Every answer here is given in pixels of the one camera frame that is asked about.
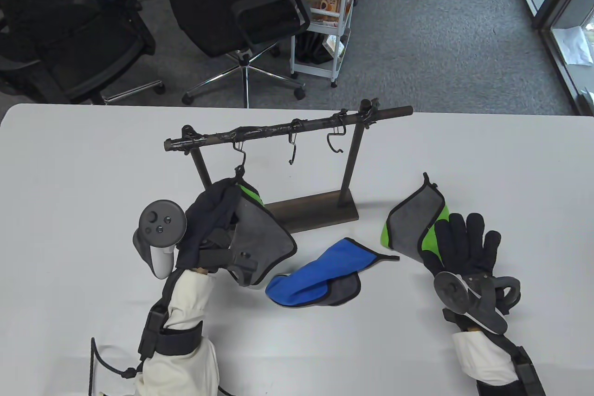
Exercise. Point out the black forearm sensor box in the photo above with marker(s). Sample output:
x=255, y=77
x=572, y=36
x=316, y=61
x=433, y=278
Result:
x=151, y=335
x=529, y=373

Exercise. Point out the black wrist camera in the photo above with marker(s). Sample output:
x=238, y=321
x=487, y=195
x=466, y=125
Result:
x=241, y=270

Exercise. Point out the black metal s-hook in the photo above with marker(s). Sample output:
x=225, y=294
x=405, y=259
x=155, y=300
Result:
x=293, y=150
x=329, y=140
x=243, y=159

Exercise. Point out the black bag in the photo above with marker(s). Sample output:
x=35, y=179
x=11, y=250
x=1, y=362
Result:
x=311, y=48

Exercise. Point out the dark wooden hanging rack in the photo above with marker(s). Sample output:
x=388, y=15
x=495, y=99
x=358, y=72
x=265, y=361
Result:
x=315, y=210

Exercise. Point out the white rolling cart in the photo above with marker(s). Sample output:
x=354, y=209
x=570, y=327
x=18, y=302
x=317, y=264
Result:
x=311, y=70

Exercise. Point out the person's right hand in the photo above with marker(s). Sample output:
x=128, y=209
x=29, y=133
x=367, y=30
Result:
x=464, y=247

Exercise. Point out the grey VR controller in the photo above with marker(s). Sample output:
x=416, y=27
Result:
x=160, y=224
x=485, y=310

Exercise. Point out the blue grey hand towel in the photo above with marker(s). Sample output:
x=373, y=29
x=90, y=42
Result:
x=320, y=275

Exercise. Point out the person's left forearm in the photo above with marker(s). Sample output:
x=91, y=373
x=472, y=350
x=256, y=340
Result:
x=190, y=303

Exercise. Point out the white paper sheet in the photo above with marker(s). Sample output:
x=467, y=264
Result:
x=573, y=45

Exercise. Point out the person's left hand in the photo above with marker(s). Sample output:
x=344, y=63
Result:
x=209, y=210

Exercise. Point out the black mesh office chair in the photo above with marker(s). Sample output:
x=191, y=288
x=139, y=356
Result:
x=69, y=43
x=209, y=10

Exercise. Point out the green grey hand towel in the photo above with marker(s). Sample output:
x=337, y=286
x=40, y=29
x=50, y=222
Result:
x=260, y=238
x=408, y=224

